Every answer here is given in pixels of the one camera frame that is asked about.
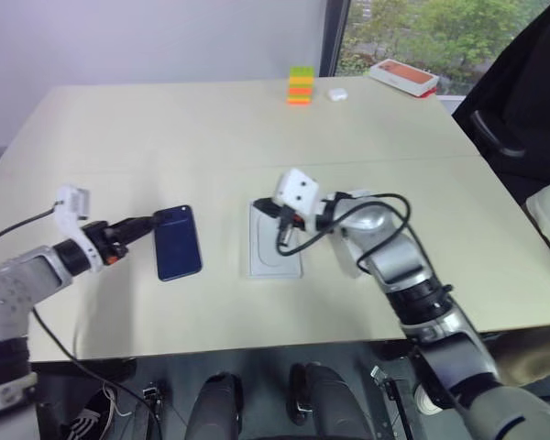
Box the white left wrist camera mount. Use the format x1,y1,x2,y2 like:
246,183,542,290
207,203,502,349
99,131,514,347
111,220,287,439
52,184,105,274

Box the black and white sneaker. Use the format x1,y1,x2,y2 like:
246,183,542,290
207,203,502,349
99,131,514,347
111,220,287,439
57,389,120,440

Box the white tape roll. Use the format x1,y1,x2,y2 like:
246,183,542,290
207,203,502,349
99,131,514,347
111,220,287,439
412,382,441,412

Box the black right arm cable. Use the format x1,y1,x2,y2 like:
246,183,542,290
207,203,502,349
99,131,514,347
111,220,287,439
277,191,413,276

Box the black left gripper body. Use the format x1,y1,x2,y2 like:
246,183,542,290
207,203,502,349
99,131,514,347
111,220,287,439
82,220,130,268

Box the dark blue smartphone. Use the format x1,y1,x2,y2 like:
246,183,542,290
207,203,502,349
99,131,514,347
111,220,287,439
152,204,204,282

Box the black office chair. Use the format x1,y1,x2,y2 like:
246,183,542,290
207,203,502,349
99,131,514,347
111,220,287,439
452,0,550,207

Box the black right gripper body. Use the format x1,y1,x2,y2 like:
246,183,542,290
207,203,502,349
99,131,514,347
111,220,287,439
274,203,304,231

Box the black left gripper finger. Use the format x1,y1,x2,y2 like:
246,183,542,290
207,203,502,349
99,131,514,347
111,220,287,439
111,211,168,233
118,225,157,247

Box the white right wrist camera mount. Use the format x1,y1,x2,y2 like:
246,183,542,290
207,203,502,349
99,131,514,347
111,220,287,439
272,168,331,233

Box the dark window frame post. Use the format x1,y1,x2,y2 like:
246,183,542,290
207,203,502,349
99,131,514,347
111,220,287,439
318,0,354,78

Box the dark rounded shape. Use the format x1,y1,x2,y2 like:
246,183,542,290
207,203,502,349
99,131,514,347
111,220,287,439
190,371,245,440

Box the stacked green orange toy blocks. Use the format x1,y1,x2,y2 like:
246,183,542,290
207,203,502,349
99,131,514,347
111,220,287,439
286,66,316,108

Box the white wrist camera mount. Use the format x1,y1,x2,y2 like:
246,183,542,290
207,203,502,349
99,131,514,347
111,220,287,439
272,168,331,233
52,184,105,274

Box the orange and white phone box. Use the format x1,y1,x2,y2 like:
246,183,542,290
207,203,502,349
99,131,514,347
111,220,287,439
368,58,440,98

